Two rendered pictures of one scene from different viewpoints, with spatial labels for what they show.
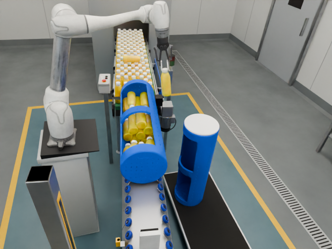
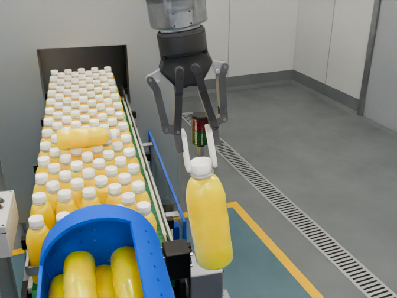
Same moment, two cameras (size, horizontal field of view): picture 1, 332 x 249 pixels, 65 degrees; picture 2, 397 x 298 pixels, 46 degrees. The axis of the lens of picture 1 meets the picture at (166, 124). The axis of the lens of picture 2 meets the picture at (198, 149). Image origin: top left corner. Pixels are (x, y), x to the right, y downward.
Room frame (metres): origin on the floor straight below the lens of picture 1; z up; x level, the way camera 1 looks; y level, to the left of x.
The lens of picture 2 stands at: (0.98, 0.08, 1.81)
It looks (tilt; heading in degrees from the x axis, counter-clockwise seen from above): 25 degrees down; 357
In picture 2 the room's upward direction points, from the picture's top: straight up
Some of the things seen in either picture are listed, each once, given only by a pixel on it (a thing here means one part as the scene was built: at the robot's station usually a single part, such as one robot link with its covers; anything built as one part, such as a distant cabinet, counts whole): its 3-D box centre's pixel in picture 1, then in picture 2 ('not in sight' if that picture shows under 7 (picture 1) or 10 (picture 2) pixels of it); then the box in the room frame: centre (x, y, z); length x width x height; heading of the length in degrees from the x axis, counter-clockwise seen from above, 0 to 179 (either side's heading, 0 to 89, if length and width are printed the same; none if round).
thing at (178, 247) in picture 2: (158, 101); (175, 261); (2.07, 0.09, 0.95); 0.10 x 0.07 x 0.10; 101
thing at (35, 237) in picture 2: (118, 93); (41, 251); (2.08, 0.46, 0.99); 0.07 x 0.07 x 0.19
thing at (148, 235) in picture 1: (149, 239); not in sight; (0.68, 0.03, 1.00); 0.10 x 0.04 x 0.15; 101
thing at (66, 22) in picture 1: (68, 24); not in sight; (1.46, 0.59, 1.78); 0.18 x 0.14 x 0.13; 119
